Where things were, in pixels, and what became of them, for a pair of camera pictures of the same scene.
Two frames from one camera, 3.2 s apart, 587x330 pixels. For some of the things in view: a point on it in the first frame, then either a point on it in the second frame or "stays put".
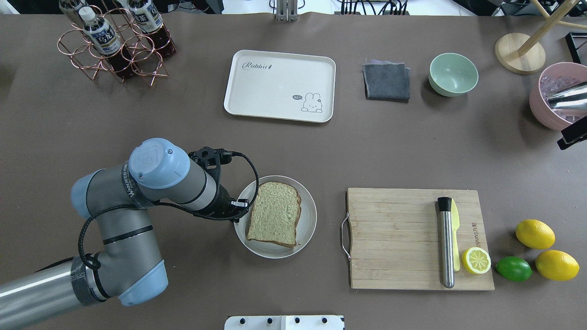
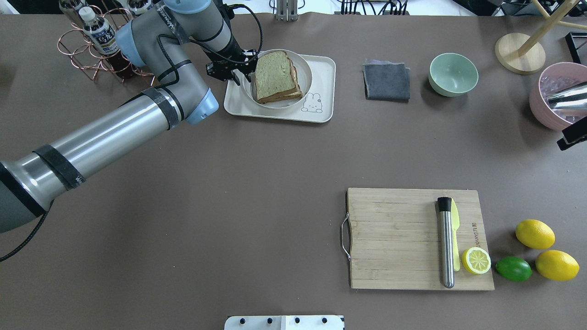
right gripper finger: x=575 y=132 stays put
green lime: x=514 y=268 stays put
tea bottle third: x=68 y=7 stays put
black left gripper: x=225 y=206 to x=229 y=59
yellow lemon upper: x=535 y=233 stays put
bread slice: x=274 y=213 to x=274 y=73
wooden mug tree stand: x=522 y=54 stays put
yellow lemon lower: x=557 y=265 stays put
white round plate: x=307 y=224 to x=304 y=77
